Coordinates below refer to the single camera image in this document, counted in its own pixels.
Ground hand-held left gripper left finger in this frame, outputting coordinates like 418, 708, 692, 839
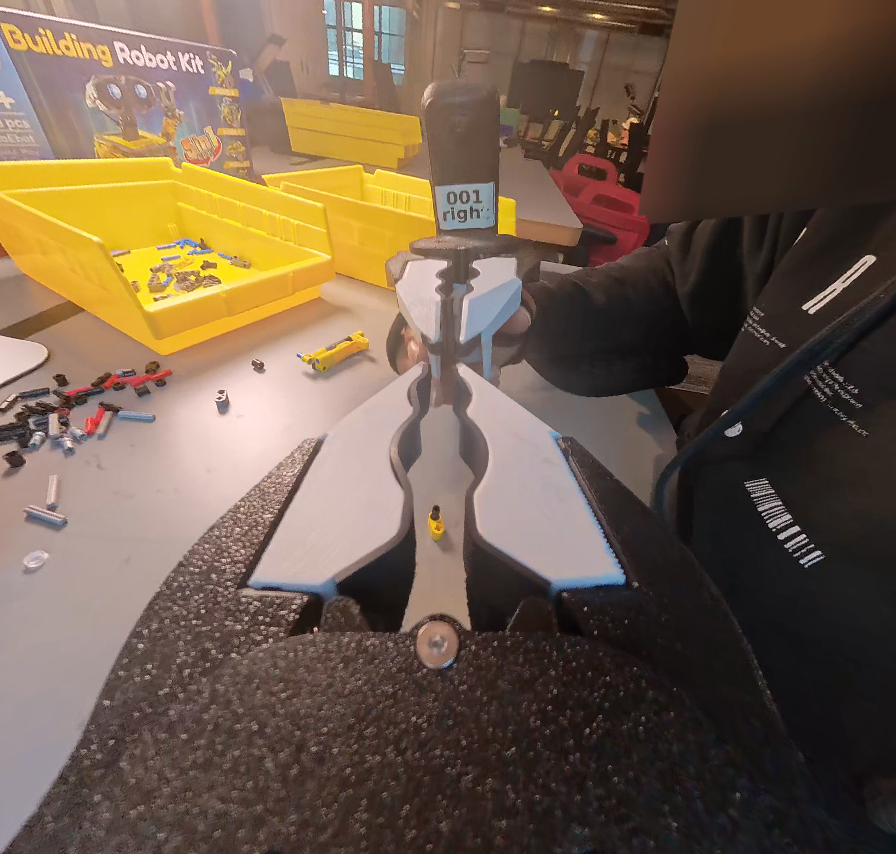
248, 364, 431, 599

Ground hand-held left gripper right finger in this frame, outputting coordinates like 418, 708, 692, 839
454, 364, 626, 596

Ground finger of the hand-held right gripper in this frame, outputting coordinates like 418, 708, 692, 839
457, 258, 524, 379
395, 259, 449, 379

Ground yellow brick assembly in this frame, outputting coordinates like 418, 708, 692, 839
297, 331, 371, 372

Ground person's right forearm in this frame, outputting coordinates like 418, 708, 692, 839
521, 234, 743, 396

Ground grey desk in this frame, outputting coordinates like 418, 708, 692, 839
0, 259, 676, 854

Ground person's right hand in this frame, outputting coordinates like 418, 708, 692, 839
386, 287, 538, 407

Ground yellow storage bin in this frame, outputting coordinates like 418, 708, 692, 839
280, 97, 424, 169
0, 157, 337, 356
262, 164, 519, 289

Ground wooden side table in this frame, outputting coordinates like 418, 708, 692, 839
498, 147, 585, 246

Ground red plastic container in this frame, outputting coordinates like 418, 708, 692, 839
553, 153, 652, 267

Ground assorted loose brick pieces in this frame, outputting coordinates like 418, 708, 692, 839
112, 238, 253, 302

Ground black printed sweatshirt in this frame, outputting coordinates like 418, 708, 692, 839
654, 203, 896, 854

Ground pile of small black pins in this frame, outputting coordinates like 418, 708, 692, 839
0, 363, 175, 469

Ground printed toy kit box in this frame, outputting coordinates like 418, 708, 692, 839
0, 7, 253, 179

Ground paned wall window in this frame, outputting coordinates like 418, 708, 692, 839
322, 0, 407, 85

